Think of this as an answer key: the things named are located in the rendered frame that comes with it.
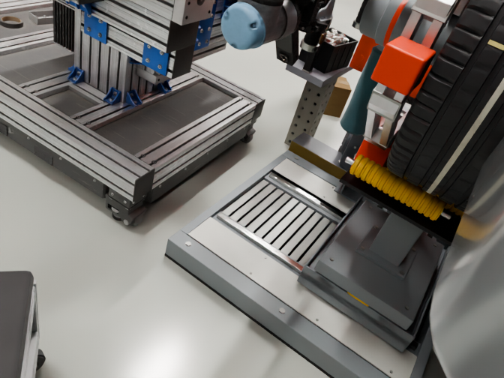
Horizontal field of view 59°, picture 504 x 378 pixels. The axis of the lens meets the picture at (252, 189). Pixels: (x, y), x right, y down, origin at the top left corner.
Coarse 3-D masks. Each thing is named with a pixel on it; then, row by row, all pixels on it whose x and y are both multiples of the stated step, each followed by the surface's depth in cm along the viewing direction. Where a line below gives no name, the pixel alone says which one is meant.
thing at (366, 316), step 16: (352, 208) 161; (384, 208) 166; (320, 256) 140; (304, 272) 133; (320, 288) 133; (336, 288) 129; (432, 288) 139; (336, 304) 132; (352, 304) 128; (368, 320) 128; (384, 320) 125; (416, 320) 130; (384, 336) 127; (400, 336) 124
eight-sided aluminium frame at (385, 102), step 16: (416, 0) 80; (432, 0) 78; (448, 0) 78; (416, 16) 81; (432, 16) 79; (448, 16) 78; (432, 32) 80; (432, 48) 85; (432, 64) 130; (384, 96) 90; (400, 96) 88; (368, 112) 97; (384, 112) 92; (400, 112) 125; (368, 128) 105; (384, 128) 100; (384, 144) 108
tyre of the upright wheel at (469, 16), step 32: (480, 0) 72; (480, 32) 73; (448, 64) 76; (480, 64) 74; (416, 96) 82; (448, 96) 79; (480, 96) 76; (416, 128) 85; (448, 128) 81; (480, 128) 78; (416, 160) 91; (480, 160) 81; (448, 192) 93
